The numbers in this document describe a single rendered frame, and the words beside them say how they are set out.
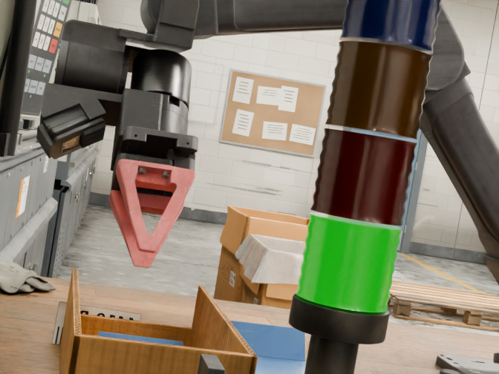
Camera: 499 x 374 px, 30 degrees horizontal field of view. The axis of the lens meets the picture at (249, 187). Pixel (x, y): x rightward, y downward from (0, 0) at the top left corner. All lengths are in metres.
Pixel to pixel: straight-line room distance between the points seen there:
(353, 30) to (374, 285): 0.10
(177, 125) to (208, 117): 10.55
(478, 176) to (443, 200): 11.10
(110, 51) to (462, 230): 11.41
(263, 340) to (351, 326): 0.46
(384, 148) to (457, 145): 0.60
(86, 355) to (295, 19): 0.43
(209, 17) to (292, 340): 0.30
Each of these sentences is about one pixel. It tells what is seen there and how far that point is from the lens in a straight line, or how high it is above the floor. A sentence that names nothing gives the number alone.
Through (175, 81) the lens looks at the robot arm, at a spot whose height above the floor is 1.15.
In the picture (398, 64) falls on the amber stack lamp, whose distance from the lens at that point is 0.36.
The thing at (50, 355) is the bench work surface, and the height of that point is 0.90.
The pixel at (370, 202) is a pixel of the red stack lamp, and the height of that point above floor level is 1.09.
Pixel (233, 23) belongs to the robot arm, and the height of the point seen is 1.21.
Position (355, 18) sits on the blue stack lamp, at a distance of 0.37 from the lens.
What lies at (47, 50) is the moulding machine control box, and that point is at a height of 1.20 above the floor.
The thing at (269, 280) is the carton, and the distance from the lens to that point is 4.05.
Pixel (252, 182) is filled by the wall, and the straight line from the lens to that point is 11.48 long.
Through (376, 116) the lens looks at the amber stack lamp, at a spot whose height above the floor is 1.13.
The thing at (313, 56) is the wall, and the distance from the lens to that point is 11.61.
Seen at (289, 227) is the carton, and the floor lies 0.70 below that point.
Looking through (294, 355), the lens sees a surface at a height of 0.93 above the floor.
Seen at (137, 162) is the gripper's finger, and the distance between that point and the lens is 0.80.
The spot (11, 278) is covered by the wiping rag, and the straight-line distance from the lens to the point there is 1.06.
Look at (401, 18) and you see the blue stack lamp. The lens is 0.37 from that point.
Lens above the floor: 1.11
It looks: 3 degrees down
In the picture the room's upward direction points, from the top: 9 degrees clockwise
